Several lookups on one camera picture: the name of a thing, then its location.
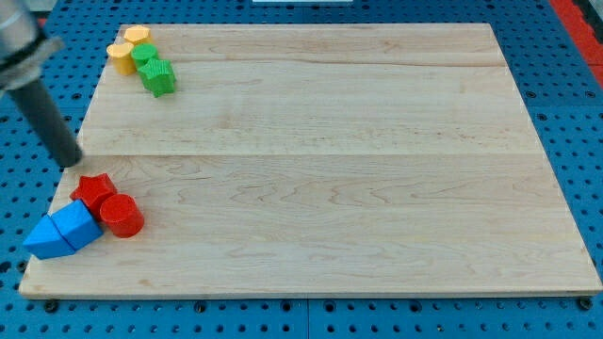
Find red star block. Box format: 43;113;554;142
70;173;118;220

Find yellow hexagon block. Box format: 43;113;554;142
123;24;153;45

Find blue cube block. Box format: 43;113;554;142
51;200;104;251

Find blue triangle block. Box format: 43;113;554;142
23;215;75;260

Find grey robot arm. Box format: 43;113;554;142
1;0;64;91

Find yellow heart block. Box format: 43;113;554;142
106;41;137;75

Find green cylinder block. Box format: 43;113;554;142
130;43;158;69

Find green star block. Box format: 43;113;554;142
138;58;176;98

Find red cylinder block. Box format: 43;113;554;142
100;194;144;238

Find wooden board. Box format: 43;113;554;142
20;24;602;299

